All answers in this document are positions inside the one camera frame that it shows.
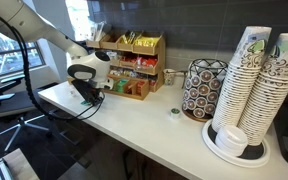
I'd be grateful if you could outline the black office chair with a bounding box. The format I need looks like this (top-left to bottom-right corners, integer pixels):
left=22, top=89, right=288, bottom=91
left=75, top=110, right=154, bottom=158
left=0, top=75, right=52, bottom=153

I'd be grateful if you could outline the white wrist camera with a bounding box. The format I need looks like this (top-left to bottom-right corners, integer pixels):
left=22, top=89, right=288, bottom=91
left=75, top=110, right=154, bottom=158
left=101, top=78, right=114, bottom=90

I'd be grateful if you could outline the white round tray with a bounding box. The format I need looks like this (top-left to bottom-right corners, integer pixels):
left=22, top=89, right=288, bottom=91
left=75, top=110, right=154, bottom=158
left=201, top=120, right=271, bottom=168

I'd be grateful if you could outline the left paper cup stack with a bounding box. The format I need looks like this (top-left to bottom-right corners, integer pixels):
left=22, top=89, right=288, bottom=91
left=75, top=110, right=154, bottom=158
left=212, top=26, right=272, bottom=132

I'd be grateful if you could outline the right paper cup stack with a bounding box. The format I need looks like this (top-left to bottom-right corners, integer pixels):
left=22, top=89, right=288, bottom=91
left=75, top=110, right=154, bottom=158
left=238, top=33, right=288, bottom=146

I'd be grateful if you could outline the small patterned paper cup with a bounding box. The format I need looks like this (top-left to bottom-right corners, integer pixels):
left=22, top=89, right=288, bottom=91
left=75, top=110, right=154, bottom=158
left=163, top=69, right=176, bottom=85

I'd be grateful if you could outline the black wire pod holder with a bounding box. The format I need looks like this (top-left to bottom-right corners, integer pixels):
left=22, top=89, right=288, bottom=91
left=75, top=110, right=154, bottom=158
left=182, top=59, right=228, bottom=122

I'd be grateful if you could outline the wooden sachet case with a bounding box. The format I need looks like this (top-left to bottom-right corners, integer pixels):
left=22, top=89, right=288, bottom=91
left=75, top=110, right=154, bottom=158
left=104, top=74, right=150, bottom=100

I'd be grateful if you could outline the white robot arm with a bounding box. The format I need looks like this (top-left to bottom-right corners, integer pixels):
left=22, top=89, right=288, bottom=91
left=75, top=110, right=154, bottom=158
left=0, top=0, right=114, bottom=103

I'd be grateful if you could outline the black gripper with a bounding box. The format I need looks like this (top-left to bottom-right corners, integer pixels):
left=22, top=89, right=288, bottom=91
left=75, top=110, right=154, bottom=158
left=72, top=79, right=102, bottom=104

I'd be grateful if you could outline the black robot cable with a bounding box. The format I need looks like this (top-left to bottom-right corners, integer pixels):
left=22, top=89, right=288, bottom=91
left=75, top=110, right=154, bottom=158
left=0, top=9, right=106, bottom=122

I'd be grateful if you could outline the green sachet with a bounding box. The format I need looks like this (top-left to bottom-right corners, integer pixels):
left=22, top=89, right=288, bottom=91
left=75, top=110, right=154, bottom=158
left=81, top=101, right=91, bottom=106

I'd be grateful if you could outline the wooden tiered organizer shelf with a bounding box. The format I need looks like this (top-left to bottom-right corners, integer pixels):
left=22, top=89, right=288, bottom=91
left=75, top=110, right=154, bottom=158
left=86, top=30, right=166, bottom=92

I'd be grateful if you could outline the paper cup stack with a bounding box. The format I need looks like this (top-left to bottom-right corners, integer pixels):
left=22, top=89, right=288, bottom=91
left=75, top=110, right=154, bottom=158
left=238, top=33, right=288, bottom=146
left=212, top=26, right=272, bottom=132

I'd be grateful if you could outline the white lid stack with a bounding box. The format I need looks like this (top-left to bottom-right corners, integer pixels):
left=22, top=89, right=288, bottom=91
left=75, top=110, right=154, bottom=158
left=215, top=125, right=248, bottom=157

